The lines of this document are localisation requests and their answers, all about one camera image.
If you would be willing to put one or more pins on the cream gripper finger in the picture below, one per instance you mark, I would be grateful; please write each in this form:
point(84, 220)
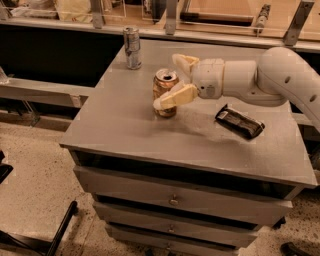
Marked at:
point(178, 95)
point(184, 62)

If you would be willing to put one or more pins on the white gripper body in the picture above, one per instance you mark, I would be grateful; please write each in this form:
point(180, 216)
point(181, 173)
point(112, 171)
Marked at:
point(208, 78)

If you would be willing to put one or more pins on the orange soda can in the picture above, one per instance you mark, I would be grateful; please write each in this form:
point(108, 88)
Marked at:
point(163, 81)

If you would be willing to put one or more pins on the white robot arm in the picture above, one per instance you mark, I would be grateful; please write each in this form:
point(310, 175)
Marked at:
point(279, 75)

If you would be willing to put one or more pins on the silver soda can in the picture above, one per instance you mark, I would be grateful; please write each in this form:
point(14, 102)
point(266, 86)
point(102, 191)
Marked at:
point(132, 47)

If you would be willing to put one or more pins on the black snack bar wrapper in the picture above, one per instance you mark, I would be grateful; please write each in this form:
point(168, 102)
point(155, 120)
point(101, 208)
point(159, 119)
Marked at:
point(239, 123)

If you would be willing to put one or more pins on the grey drawer cabinet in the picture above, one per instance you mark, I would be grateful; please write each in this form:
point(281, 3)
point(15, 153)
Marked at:
point(132, 161)

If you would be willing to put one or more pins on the top drawer knob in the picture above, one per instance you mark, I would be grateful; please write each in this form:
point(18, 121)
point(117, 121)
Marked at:
point(173, 201)

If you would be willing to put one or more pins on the drawer knob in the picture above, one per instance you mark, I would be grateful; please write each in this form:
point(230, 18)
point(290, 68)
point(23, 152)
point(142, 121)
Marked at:
point(171, 229)
point(173, 201)

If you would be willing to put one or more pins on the middle drawer knob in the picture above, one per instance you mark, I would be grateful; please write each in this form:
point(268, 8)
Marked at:
point(171, 229)

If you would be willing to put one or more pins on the black object bottom right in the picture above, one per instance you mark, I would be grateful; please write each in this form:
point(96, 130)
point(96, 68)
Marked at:
point(289, 249)

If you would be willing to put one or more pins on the black chair leg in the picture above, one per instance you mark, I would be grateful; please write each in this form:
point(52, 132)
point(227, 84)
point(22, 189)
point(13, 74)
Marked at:
point(40, 247)

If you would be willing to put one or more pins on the metal shelf rail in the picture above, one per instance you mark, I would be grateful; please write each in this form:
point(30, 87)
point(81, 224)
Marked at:
point(45, 92)

